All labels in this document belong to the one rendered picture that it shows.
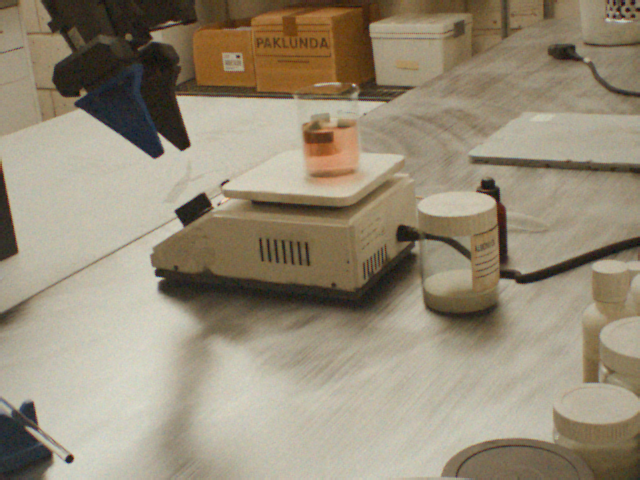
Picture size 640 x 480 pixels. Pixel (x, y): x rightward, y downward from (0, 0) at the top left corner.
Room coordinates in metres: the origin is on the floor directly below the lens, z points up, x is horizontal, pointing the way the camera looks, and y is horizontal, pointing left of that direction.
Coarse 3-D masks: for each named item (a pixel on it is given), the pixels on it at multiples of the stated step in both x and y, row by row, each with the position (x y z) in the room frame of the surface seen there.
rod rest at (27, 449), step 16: (32, 400) 0.59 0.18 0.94; (0, 416) 0.58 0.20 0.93; (32, 416) 0.59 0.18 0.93; (0, 432) 0.58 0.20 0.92; (16, 432) 0.58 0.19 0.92; (0, 448) 0.58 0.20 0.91; (16, 448) 0.58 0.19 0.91; (32, 448) 0.58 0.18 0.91; (0, 464) 0.57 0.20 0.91; (16, 464) 0.57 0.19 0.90
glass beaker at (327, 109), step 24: (312, 96) 0.87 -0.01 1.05; (336, 96) 0.82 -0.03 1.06; (312, 120) 0.82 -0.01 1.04; (336, 120) 0.82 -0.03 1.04; (312, 144) 0.82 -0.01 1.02; (336, 144) 0.82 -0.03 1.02; (360, 144) 0.84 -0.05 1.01; (312, 168) 0.83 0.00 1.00; (336, 168) 0.82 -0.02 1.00; (360, 168) 0.83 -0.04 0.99
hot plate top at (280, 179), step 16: (272, 160) 0.91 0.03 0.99; (288, 160) 0.90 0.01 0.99; (368, 160) 0.88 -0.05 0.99; (384, 160) 0.87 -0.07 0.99; (400, 160) 0.87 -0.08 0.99; (240, 176) 0.86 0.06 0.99; (256, 176) 0.86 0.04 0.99; (272, 176) 0.85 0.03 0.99; (288, 176) 0.85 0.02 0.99; (368, 176) 0.83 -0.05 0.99; (384, 176) 0.84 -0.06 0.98; (224, 192) 0.83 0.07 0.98; (240, 192) 0.83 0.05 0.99; (256, 192) 0.82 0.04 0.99; (272, 192) 0.81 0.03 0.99; (288, 192) 0.81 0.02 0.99; (304, 192) 0.80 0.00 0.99; (320, 192) 0.80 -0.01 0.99; (336, 192) 0.79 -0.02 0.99; (352, 192) 0.79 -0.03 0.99; (368, 192) 0.81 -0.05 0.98
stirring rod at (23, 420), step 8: (0, 400) 0.60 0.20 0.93; (8, 408) 0.59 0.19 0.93; (16, 408) 0.59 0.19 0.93; (16, 416) 0.58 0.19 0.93; (24, 416) 0.57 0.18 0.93; (24, 424) 0.57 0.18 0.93; (32, 424) 0.56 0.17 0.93; (32, 432) 0.56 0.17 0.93; (40, 432) 0.55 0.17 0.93; (40, 440) 0.55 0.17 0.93; (48, 440) 0.54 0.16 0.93; (48, 448) 0.54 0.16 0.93; (56, 448) 0.53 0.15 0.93; (64, 448) 0.53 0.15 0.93; (64, 456) 0.52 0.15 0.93; (72, 456) 0.52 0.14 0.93
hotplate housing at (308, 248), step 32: (384, 192) 0.84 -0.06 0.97; (192, 224) 0.85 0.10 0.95; (224, 224) 0.83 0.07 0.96; (256, 224) 0.81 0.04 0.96; (288, 224) 0.80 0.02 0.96; (320, 224) 0.79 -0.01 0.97; (352, 224) 0.78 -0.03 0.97; (384, 224) 0.82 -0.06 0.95; (416, 224) 0.88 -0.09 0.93; (160, 256) 0.86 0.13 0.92; (192, 256) 0.85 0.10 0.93; (224, 256) 0.83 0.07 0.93; (256, 256) 0.82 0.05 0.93; (288, 256) 0.80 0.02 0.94; (320, 256) 0.79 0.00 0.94; (352, 256) 0.78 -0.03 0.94; (384, 256) 0.82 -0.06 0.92; (256, 288) 0.82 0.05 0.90; (288, 288) 0.81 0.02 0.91; (320, 288) 0.79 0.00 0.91; (352, 288) 0.78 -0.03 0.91
